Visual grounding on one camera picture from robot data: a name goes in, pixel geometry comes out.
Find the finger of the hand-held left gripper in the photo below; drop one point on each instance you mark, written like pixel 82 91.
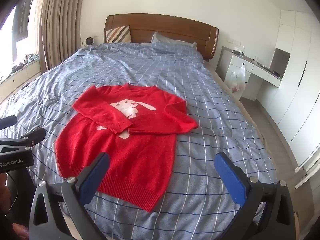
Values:
pixel 35 135
pixel 7 122

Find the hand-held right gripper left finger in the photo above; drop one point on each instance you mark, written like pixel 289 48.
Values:
pixel 93 177

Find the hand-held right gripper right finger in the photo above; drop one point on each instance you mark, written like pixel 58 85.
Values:
pixel 232 180

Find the red sweater with rabbit print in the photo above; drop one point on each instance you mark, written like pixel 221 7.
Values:
pixel 140 160

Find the pile of clothes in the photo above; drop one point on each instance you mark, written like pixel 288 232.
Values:
pixel 30 58

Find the white window bench cabinet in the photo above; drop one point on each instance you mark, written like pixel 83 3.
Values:
pixel 22 76

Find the blue checked blanket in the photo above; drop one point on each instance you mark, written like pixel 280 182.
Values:
pixel 200 92

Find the clear plastic bag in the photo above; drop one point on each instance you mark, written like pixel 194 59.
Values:
pixel 237 80

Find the window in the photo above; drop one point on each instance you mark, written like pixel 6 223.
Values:
pixel 22 17

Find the white wardrobe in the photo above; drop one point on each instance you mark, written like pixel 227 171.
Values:
pixel 295 92

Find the small round white fan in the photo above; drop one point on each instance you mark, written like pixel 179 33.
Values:
pixel 88 41

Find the white desk with drawers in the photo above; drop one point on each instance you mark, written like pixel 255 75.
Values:
pixel 252 70

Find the beige curtain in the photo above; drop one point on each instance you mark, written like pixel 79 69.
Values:
pixel 60 17

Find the clear bottle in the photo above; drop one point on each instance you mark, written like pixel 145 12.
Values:
pixel 242 51

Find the striped cushion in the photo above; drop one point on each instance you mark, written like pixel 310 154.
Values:
pixel 118 35

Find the blue checked pillow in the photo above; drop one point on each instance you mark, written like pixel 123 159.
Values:
pixel 170 45

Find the wooden bed headboard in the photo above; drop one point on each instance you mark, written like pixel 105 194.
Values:
pixel 175 30

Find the white wall socket plate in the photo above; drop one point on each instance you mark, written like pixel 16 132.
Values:
pixel 233 40

